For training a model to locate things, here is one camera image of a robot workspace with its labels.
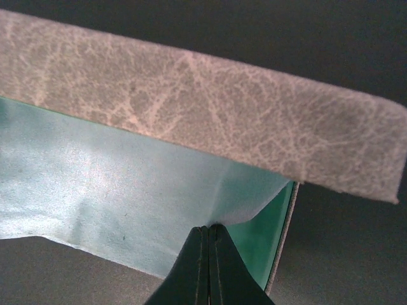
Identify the grey glasses case green lining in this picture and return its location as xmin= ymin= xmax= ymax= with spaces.
xmin=0 ymin=8 xmax=407 ymax=293

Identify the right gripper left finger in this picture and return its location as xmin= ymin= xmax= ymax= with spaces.
xmin=146 ymin=226 xmax=209 ymax=305

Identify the light blue cleaning cloth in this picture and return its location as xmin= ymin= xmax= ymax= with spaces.
xmin=1 ymin=98 xmax=291 ymax=285

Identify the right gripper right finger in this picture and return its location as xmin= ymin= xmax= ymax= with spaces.
xmin=209 ymin=224 xmax=274 ymax=305

